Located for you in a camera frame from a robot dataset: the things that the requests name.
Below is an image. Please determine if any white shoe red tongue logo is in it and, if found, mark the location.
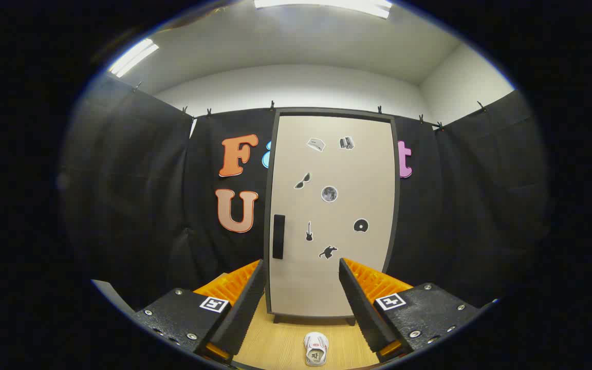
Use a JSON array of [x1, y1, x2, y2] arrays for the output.
[[304, 331, 329, 367]]

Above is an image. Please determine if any black backdrop cloth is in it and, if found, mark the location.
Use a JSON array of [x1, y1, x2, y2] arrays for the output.
[[60, 77, 548, 309]]

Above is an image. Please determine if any black door handle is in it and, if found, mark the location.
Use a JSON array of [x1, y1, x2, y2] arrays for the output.
[[272, 214, 286, 260]]

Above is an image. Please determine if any ceiling light panel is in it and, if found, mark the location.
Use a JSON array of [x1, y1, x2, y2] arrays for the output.
[[254, 0, 393, 19], [108, 39, 159, 78]]

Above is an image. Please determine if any dark grey shoe cabinet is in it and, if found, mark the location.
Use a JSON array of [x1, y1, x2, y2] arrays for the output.
[[264, 108, 400, 325]]

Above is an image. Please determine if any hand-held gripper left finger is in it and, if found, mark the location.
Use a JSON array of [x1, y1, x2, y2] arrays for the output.
[[131, 259, 267, 364]]

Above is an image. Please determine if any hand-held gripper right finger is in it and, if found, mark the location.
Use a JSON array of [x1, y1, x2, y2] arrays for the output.
[[338, 258, 483, 363]]

